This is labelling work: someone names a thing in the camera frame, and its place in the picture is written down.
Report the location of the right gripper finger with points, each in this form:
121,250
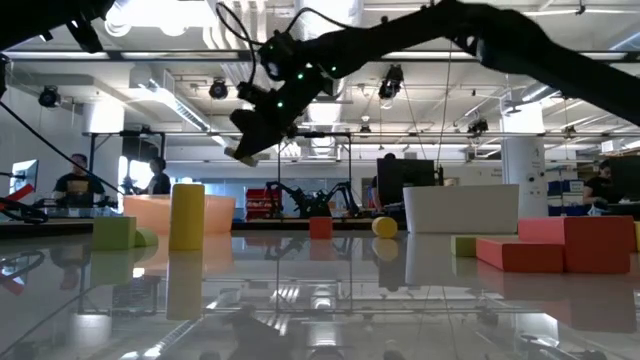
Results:
260,132
242,156

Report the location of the tall yellow foam cylinder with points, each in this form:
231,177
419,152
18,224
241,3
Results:
187,215

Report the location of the small red foam cube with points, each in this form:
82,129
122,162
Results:
321,228

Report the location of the green foam cylinder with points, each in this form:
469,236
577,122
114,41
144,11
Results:
147,238

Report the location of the large green foam cube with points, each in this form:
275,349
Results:
114,233

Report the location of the green foam block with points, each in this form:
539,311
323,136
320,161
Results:
462,246

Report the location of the light red foam block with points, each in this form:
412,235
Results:
540,230

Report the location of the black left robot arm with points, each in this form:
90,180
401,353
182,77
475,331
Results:
30,20

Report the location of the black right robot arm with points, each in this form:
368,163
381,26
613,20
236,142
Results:
550,55

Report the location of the black background robot arm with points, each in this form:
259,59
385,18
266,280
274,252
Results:
303,204
327,201

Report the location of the red storage bins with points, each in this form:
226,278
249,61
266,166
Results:
257,200

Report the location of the black ceiling spotlight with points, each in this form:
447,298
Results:
478,126
391,82
49,97
218,90

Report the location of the orange plastic bin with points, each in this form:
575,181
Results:
220,215

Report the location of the person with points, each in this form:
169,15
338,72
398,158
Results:
595,187
160,184
77,187
389,156

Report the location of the black computer monitor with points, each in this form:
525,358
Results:
405,172
625,177

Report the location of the white round pillar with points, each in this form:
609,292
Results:
525,160
102,120

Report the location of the white plastic bin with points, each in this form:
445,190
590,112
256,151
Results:
460,210

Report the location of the lit computer monitor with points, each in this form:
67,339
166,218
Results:
25,175

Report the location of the red bar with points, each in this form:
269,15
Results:
22,192

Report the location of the blue storage bins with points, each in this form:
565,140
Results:
557,189

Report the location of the silver ventilation duct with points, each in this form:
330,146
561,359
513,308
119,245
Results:
325,115

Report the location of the black metal stand frame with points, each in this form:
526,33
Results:
325,134
92,150

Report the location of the black table edge rail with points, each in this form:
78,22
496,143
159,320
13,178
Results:
280,225

